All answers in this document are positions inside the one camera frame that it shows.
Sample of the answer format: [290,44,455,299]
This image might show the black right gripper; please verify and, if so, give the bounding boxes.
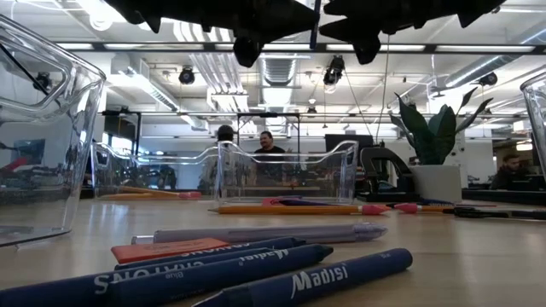
[319,0,460,43]

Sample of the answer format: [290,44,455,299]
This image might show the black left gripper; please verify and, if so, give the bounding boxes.
[164,0,320,39]

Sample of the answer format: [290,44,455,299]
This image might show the pink rectangular eraser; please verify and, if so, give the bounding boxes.
[261,196,302,207]

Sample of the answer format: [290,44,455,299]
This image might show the yellow pencil pink eraser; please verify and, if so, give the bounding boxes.
[121,185,184,196]
[394,202,500,214]
[207,205,392,216]
[127,190,202,200]

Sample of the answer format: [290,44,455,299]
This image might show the grey translucent pen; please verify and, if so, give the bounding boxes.
[131,221,389,246]

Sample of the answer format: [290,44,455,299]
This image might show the black ballpoint pen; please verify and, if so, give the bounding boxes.
[442,206,546,222]

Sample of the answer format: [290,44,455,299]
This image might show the red rectangular eraser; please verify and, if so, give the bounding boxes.
[110,237,231,265]

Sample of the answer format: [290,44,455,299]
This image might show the black ceiling spotlight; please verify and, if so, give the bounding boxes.
[33,72,53,91]
[177,66,196,85]
[478,71,499,88]
[322,55,346,86]

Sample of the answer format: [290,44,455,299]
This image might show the black overhead rig crossbar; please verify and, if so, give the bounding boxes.
[55,41,546,55]

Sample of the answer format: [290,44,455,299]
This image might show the black computer monitor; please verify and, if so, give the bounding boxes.
[324,134,375,154]

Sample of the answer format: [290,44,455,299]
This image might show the person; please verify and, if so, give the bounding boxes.
[489,153,534,191]
[253,130,291,184]
[215,124,236,148]

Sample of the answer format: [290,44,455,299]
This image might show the green leafy plant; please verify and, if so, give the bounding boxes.
[388,87,495,166]

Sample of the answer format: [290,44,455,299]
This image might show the black desk hole punch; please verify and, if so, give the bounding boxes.
[356,147,421,204]

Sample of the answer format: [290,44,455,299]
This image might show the clear plastic bin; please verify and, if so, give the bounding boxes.
[0,14,107,248]
[215,140,359,206]
[520,72,546,180]
[90,142,221,201]

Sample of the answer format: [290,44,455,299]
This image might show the white plant pot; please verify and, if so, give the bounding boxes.
[409,164,463,204]

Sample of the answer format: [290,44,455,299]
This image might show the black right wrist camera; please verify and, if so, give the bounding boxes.
[351,37,382,66]

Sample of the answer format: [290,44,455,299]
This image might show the silver ceiling duct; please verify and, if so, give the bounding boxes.
[255,55,299,89]

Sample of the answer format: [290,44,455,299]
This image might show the white ceiling duct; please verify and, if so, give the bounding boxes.
[108,55,210,131]

